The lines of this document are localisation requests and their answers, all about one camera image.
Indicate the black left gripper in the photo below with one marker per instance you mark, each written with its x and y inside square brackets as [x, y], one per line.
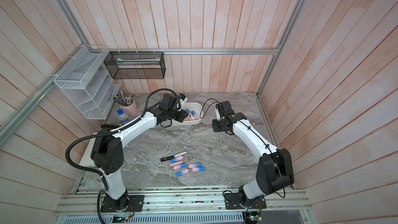
[181, 117]

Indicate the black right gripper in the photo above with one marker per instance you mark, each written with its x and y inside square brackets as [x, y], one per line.
[215, 127]

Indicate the white plastic storage box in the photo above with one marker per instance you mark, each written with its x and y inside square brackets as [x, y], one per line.
[194, 111]

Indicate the pink blue lipstick tube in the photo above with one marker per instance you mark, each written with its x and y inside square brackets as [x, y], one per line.
[195, 115]

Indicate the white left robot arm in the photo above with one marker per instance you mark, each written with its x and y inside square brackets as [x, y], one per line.
[107, 152]

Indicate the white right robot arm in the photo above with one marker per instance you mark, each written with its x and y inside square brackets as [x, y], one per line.
[274, 170]

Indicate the pink blue lipstick middle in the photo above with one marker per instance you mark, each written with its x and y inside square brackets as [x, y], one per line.
[177, 159]

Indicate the pink blue lipstick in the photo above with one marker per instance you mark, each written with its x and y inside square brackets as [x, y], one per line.
[195, 165]
[182, 172]
[177, 159]
[178, 165]
[197, 169]

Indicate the pink blue lipstick lower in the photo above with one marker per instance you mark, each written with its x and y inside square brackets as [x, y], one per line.
[178, 165]

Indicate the pink blue lipstick far right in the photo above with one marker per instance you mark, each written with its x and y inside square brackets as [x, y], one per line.
[197, 169]

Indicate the pink blue lipstick bottom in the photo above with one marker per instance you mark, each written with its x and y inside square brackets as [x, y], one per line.
[182, 172]

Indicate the pink round cup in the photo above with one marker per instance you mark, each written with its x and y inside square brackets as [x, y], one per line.
[131, 110]

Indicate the small clear water bottle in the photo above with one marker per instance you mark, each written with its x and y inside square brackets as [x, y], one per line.
[123, 117]

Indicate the pens in cup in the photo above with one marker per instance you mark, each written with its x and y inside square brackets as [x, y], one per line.
[122, 99]

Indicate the black stapler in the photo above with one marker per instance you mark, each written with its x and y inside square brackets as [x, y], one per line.
[108, 127]

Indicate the white book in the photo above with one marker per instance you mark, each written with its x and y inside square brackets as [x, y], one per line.
[86, 160]

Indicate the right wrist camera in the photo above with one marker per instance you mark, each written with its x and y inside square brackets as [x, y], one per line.
[218, 114]

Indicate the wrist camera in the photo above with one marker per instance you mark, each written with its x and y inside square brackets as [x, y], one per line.
[218, 114]
[182, 100]

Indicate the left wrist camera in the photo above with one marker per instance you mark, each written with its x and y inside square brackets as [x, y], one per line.
[182, 100]

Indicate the black mesh wall basket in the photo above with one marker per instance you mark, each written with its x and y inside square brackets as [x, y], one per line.
[135, 64]

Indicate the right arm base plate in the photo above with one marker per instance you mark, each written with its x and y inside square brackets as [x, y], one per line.
[239, 201]

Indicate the white wire mesh shelf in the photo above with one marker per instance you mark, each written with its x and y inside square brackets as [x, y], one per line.
[87, 83]

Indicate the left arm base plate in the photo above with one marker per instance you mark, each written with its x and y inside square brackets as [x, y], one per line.
[130, 203]

